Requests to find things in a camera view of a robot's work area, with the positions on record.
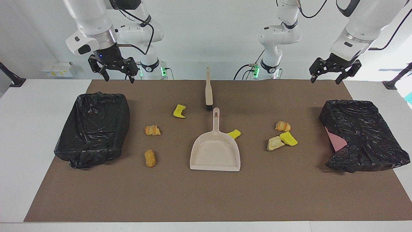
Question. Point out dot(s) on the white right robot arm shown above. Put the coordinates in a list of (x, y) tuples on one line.
[(90, 16)]

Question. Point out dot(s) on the orange striped croissant piece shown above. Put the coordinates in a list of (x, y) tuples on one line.
[(152, 130)]

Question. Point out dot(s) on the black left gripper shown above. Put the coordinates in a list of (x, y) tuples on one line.
[(336, 64)]

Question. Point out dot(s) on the yellow notched sponge piece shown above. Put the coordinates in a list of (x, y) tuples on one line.
[(179, 111)]

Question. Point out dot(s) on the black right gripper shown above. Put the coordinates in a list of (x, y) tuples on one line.
[(111, 58)]

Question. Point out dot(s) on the pale toast bread piece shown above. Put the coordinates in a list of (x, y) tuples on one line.
[(274, 143)]

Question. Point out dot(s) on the brown bread roll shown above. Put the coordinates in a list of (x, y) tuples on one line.
[(150, 158)]

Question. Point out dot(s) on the black stand leg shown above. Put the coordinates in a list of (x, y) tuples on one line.
[(391, 84), (14, 81)]

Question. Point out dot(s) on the brown table mat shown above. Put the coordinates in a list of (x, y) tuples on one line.
[(206, 193)]

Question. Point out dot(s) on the white cardboard box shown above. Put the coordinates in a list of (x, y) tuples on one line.
[(58, 69)]

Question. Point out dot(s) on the pink bin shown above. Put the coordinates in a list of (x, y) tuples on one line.
[(336, 141)]

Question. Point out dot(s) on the beige plastic dustpan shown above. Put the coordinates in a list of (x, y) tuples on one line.
[(215, 154)]

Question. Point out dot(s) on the black bag over pink bin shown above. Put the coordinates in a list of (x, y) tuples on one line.
[(367, 135)]

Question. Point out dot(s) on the black bag lined bin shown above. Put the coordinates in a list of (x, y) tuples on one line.
[(93, 129)]

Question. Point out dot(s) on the teal object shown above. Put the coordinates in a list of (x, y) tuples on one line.
[(409, 98)]

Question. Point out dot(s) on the yellow sponge with green side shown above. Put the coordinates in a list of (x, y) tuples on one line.
[(235, 133)]

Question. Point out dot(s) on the beige hand brush black bristles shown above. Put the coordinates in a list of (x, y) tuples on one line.
[(208, 91)]

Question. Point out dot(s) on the yellow sponge chunk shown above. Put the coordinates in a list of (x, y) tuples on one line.
[(289, 139)]

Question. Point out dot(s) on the small croissant piece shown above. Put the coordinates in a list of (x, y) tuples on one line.
[(282, 126)]

